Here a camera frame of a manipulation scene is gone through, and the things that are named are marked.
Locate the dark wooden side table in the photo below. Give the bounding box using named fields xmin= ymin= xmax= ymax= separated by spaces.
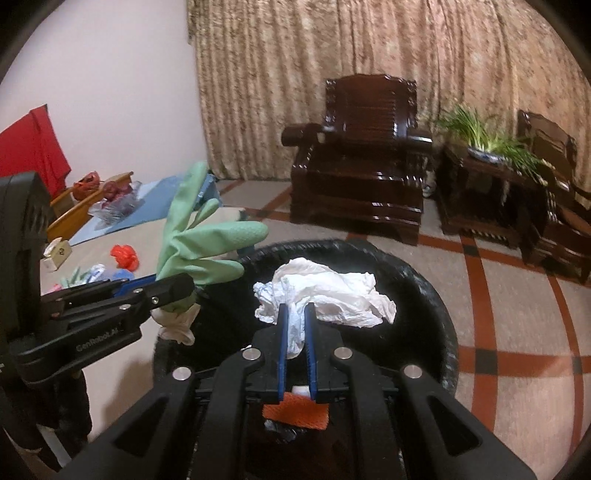
xmin=436 ymin=143 xmax=550 ymax=250

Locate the green rubber glove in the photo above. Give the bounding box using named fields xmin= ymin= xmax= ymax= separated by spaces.
xmin=150 ymin=161 xmax=269 ymax=346

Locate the grey table cover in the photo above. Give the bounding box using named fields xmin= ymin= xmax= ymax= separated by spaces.
xmin=39 ymin=205 xmax=247 ymax=296

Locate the orange foam fruit net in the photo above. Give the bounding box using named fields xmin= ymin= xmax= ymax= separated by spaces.
xmin=262 ymin=391 xmax=329 ymax=431

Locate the red hanging cloth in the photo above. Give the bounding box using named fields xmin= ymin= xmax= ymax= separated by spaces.
xmin=0 ymin=105 xmax=71 ymax=197

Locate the blue tablecloth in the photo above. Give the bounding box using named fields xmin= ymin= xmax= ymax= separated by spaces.
xmin=69 ymin=174 xmax=225 ymax=247

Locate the light wooden chair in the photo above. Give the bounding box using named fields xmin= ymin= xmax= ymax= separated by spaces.
xmin=46 ymin=172 xmax=134 ymax=243

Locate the dark wooden armchair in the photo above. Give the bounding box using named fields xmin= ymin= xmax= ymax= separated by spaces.
xmin=516 ymin=109 xmax=591 ymax=284
xmin=281 ymin=76 xmax=435 ymax=245

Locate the glass fruit bowl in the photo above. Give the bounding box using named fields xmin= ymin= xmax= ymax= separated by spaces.
xmin=89 ymin=181 xmax=143 ymax=226

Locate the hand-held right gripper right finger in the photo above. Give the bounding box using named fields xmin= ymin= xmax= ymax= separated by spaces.
xmin=305 ymin=303 xmax=542 ymax=480

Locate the beige patterned curtain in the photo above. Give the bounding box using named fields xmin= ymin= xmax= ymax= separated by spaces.
xmin=187 ymin=0 xmax=591 ymax=217

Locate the white paper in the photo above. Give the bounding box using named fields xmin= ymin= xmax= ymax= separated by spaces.
xmin=253 ymin=257 xmax=398 ymax=361

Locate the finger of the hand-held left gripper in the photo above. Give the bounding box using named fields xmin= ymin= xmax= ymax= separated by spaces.
xmin=59 ymin=275 xmax=158 ymax=304
xmin=11 ymin=272 xmax=196 ymax=384

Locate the potted green plant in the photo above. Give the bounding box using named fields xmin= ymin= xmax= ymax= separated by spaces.
xmin=434 ymin=104 xmax=548 ymax=178

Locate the red plastic bag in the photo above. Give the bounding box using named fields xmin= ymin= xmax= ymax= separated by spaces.
xmin=73 ymin=171 xmax=103 ymax=200
xmin=110 ymin=244 xmax=140 ymax=271

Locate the tissue box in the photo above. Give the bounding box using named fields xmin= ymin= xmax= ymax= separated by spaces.
xmin=42 ymin=239 xmax=71 ymax=272

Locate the black trash bin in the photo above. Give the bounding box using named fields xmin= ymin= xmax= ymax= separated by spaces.
xmin=152 ymin=239 xmax=459 ymax=480

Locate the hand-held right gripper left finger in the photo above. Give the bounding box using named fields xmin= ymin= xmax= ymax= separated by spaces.
xmin=55 ymin=303 xmax=291 ymax=480

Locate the green striped packet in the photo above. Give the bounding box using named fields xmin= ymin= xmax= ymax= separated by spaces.
xmin=59 ymin=267 xmax=89 ymax=291

